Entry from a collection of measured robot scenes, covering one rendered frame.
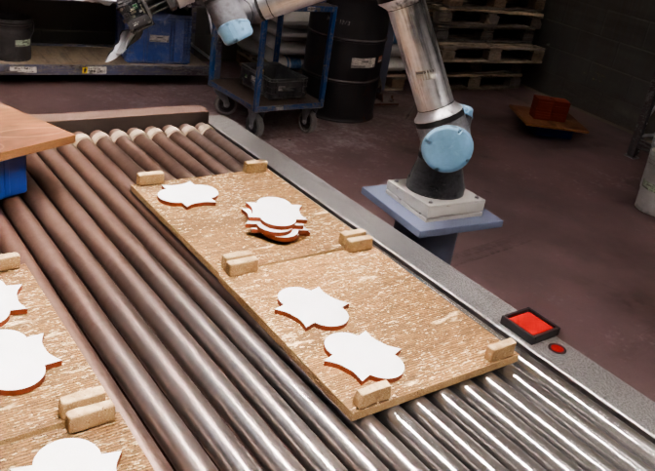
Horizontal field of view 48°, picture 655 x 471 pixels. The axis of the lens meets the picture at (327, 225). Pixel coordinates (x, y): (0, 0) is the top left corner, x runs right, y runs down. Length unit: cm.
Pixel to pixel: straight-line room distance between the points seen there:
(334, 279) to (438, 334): 23
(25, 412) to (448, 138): 106
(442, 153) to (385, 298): 48
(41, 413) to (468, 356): 65
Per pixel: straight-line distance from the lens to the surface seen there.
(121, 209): 161
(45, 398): 106
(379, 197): 193
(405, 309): 132
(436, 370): 119
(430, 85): 169
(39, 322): 121
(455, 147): 170
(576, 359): 137
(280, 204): 154
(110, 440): 100
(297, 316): 123
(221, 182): 171
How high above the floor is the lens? 161
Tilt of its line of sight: 25 degrees down
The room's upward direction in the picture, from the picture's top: 9 degrees clockwise
